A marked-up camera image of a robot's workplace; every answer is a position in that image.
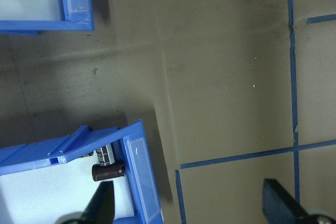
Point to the blue bin with capacitors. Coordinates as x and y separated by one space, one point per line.
141 176

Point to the brown cylindrical capacitor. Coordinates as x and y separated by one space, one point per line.
105 154
107 172

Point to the white foam bin liner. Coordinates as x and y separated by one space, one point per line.
39 195

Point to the pile of push-button switches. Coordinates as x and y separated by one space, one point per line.
31 9

